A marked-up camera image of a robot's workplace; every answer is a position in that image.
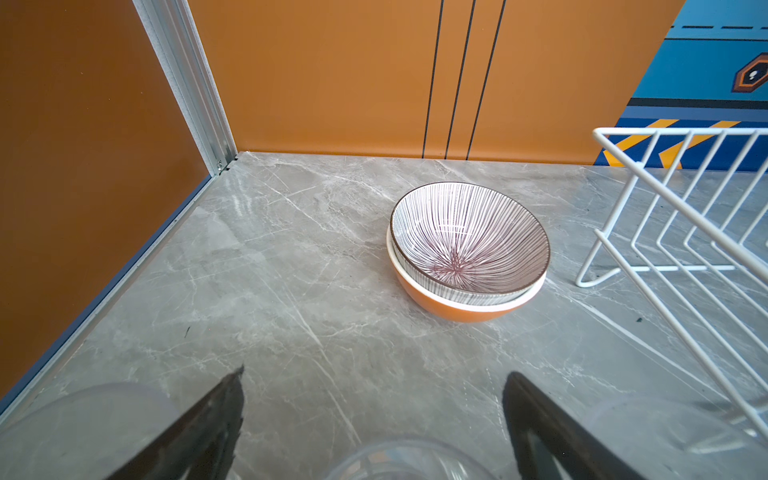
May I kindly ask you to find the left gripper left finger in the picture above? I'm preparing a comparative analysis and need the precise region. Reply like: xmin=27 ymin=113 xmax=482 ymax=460
xmin=109 ymin=367 xmax=245 ymax=479

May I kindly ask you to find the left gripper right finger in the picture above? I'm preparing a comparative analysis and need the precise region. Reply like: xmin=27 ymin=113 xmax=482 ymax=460
xmin=502 ymin=371 xmax=642 ymax=479

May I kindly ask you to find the large clear glass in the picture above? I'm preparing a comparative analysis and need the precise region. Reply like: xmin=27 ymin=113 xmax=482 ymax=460
xmin=1 ymin=382 xmax=179 ymax=479

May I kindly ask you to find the clear faceted glass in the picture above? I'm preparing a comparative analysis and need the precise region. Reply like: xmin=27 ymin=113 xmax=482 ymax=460
xmin=324 ymin=437 xmax=495 ymax=480

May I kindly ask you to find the striped bowl white base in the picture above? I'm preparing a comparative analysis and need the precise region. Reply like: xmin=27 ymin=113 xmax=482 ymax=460
xmin=389 ymin=182 xmax=551 ymax=306

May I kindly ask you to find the orange bowl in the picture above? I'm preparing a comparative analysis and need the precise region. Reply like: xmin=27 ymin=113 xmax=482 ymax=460
xmin=386 ymin=230 xmax=546 ymax=323

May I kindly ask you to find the clear plastic cup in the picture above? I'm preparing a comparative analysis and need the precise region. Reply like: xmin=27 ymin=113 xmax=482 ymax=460
xmin=583 ymin=395 xmax=767 ymax=479

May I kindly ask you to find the white wire dish rack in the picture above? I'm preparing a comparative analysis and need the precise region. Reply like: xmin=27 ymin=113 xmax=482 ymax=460
xmin=575 ymin=126 xmax=767 ymax=441

